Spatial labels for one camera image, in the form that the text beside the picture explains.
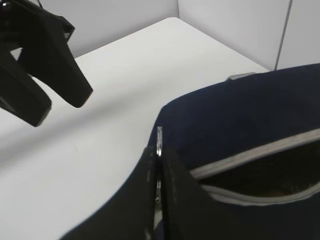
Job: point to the navy blue lunch bag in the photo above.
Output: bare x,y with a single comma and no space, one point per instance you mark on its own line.
248,141

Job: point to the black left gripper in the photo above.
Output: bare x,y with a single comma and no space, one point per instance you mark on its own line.
43,37

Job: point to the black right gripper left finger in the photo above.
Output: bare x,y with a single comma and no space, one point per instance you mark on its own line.
129,213

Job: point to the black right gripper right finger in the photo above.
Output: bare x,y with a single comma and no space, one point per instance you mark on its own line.
189,213

